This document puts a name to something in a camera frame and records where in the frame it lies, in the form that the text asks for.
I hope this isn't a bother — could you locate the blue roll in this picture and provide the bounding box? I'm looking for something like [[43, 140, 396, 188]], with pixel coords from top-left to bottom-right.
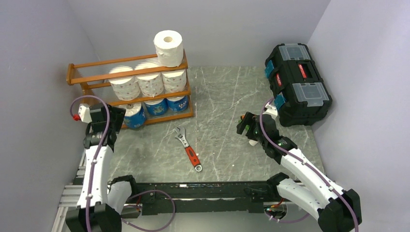
[[144, 99, 168, 116], [124, 102, 146, 129], [166, 95, 189, 112]]

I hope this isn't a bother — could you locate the dotted white roll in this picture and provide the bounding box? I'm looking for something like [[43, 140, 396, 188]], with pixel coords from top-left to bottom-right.
[[108, 76, 141, 101], [134, 61, 164, 97], [162, 70, 187, 93]]

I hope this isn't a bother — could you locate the orange wooden shelf rack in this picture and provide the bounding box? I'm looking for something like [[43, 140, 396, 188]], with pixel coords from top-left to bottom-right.
[[66, 53, 194, 125]]

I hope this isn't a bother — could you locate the dotted white roll front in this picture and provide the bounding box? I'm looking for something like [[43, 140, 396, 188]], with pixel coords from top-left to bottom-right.
[[134, 61, 164, 97]]

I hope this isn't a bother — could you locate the plain white paper roll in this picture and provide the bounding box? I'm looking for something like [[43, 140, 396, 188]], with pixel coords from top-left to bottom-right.
[[153, 30, 184, 67]]

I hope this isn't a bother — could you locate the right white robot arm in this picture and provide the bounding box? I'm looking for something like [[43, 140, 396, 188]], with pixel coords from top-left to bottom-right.
[[236, 112, 362, 232]]

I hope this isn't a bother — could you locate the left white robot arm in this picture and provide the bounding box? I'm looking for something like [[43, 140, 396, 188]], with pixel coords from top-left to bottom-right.
[[65, 103, 139, 232]]

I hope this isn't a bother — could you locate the black plastic toolbox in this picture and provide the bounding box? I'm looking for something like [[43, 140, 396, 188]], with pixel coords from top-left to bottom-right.
[[264, 43, 333, 127]]

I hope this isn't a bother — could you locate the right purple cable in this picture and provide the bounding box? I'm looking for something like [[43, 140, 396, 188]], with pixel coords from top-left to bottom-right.
[[259, 98, 360, 232]]

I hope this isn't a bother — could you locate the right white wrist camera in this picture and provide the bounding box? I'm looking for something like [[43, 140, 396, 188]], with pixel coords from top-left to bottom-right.
[[263, 104, 278, 120]]

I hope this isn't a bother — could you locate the red handled adjustable wrench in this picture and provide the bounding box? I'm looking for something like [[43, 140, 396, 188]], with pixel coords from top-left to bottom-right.
[[174, 127, 203, 172]]

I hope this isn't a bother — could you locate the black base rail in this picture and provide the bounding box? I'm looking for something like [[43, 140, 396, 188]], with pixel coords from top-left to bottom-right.
[[126, 181, 282, 216]]

